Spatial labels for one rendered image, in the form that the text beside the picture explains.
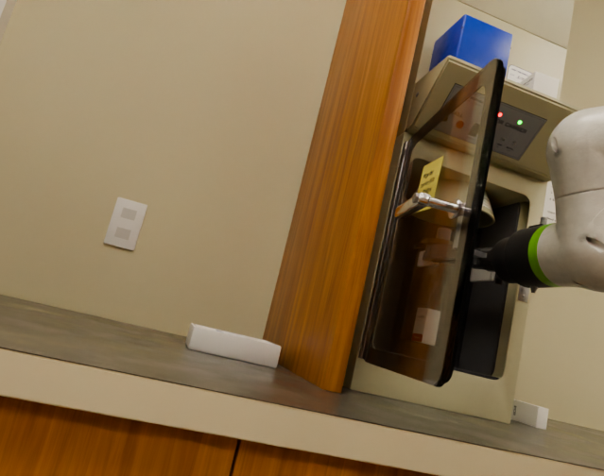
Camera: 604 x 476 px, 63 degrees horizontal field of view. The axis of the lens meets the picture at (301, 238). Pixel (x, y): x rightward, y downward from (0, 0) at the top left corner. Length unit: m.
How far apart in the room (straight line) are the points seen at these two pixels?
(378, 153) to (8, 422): 0.60
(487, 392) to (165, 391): 0.65
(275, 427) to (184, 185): 0.84
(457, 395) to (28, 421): 0.68
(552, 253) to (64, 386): 0.59
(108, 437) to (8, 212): 0.82
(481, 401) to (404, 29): 0.66
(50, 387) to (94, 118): 0.89
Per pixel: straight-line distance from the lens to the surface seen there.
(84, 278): 1.24
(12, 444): 0.56
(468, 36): 0.95
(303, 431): 0.53
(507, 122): 0.98
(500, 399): 1.01
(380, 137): 0.82
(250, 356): 0.90
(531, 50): 1.18
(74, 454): 0.55
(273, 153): 1.31
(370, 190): 0.79
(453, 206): 0.62
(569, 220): 0.70
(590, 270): 0.69
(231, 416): 0.51
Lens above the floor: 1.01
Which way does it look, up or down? 10 degrees up
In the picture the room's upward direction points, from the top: 14 degrees clockwise
